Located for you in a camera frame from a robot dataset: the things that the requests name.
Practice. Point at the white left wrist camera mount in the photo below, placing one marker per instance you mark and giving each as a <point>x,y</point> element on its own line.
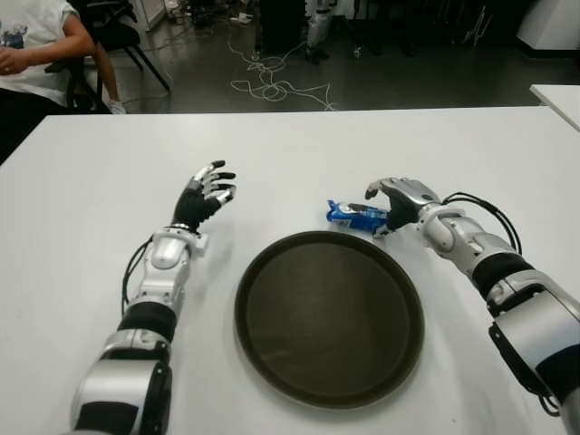
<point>202,244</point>

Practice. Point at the white storage unit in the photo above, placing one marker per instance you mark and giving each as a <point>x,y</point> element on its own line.
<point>151,13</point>

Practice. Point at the round dark brown tray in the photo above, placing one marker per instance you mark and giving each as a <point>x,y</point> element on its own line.
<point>328,321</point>

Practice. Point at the silver humanoid robot legs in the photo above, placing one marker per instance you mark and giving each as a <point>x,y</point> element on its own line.
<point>317,31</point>

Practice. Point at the black stand with caster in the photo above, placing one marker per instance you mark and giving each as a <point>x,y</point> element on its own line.
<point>357,51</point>

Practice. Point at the blue Oreo cookie pack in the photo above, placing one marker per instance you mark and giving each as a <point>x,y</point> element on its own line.
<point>355,215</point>

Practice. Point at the folded metal frame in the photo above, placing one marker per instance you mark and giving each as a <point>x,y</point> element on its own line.
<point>478,27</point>

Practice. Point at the right robot hand black silver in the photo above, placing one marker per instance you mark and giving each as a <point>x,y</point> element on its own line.
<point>408,199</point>

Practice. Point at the seated person in white shirt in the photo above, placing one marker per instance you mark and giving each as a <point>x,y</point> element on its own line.
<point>36,54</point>

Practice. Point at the left robot hand black silver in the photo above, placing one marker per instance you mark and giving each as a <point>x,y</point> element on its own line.
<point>196,206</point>

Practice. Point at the white side table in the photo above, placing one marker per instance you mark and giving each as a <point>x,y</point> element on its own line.
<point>559,97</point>

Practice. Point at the black office chair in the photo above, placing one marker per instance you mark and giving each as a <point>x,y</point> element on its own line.
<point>115,38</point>

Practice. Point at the white angled cabinet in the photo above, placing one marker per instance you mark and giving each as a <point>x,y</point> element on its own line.
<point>550,22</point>

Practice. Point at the black cabinet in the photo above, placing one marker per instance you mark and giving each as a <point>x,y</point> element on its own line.
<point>281,27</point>

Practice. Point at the left robot arm silver black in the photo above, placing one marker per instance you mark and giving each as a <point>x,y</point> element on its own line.
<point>163,272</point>

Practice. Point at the right robot arm silver black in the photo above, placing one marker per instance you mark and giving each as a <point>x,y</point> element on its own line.
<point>498,272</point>

